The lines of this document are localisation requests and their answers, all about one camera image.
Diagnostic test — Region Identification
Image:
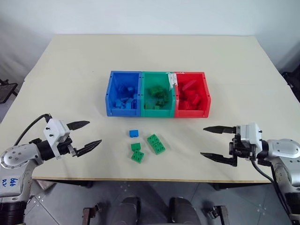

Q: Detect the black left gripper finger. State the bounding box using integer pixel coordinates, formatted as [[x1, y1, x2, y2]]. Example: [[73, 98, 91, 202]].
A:
[[66, 120, 90, 131], [74, 139, 103, 157]]

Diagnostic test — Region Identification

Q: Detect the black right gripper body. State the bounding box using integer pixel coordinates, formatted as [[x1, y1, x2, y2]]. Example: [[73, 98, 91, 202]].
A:
[[229, 133, 258, 161]]

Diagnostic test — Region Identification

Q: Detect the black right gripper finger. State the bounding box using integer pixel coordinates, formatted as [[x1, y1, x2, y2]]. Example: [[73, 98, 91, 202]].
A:
[[200, 152, 238, 167], [203, 125, 238, 135]]

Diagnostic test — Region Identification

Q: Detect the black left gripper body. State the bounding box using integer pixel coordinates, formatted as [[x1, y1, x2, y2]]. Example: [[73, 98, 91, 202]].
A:
[[55, 136, 78, 158]]

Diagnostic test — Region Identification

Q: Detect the red plastic bin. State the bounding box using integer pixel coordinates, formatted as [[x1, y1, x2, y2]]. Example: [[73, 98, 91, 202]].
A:
[[173, 71, 212, 119]]

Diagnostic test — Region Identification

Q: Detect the blue plastic bin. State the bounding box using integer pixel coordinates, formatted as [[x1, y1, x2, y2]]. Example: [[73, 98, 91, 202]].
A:
[[104, 70, 144, 117]]

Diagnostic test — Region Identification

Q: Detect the square green toy brick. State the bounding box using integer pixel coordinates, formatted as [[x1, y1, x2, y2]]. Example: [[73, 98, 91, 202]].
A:
[[130, 150, 145, 163]]

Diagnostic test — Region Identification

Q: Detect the long red toy brick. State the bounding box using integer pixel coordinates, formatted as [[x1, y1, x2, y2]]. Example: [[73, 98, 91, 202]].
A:
[[180, 80, 197, 91]]

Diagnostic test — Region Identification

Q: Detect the long green toy brick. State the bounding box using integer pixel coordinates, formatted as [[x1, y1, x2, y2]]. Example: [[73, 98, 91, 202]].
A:
[[146, 133, 167, 156]]

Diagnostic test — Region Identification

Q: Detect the dark green toy brick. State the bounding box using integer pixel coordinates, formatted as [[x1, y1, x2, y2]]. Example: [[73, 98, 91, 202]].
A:
[[148, 86, 165, 97], [157, 92, 170, 105]]

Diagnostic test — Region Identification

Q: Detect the dark rounded shape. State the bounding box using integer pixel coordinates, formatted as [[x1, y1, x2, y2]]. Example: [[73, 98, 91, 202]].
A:
[[168, 197, 202, 225], [118, 196, 142, 225]]

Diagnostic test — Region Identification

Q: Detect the green plastic bin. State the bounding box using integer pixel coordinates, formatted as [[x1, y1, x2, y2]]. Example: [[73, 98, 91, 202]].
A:
[[140, 71, 177, 118]]

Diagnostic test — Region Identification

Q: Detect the white tape strip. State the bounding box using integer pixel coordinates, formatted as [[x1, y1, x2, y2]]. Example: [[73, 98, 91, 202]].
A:
[[166, 72, 178, 90]]

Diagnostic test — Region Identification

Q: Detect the black mesh chair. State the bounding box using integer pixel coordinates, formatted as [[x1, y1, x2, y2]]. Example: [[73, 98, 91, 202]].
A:
[[0, 78, 19, 105]]

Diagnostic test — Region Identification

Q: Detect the black background equipment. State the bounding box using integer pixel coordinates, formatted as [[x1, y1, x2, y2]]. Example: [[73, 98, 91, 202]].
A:
[[280, 70, 300, 104]]

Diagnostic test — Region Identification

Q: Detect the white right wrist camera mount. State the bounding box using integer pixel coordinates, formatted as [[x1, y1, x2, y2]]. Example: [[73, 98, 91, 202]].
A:
[[238, 122, 263, 151]]

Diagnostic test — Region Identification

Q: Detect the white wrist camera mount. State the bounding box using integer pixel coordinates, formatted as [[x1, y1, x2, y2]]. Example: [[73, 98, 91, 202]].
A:
[[238, 122, 263, 151], [43, 119, 71, 160]]

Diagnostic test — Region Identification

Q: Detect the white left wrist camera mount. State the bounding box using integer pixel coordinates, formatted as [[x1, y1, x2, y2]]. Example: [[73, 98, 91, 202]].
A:
[[43, 119, 71, 160]]

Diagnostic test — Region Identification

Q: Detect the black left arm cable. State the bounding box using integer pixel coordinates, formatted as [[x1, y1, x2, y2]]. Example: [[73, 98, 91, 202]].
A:
[[13, 113, 53, 146]]

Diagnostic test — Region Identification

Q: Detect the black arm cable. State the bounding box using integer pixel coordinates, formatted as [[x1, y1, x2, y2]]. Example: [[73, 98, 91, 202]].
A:
[[13, 113, 53, 146], [249, 158, 296, 225]]

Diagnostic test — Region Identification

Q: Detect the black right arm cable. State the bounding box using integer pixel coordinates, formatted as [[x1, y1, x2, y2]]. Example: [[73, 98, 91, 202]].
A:
[[249, 158, 296, 225]]

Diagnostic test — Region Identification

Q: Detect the dark metal bracket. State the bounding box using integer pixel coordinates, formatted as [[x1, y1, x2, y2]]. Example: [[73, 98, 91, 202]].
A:
[[82, 203, 103, 225], [205, 205, 230, 225]]

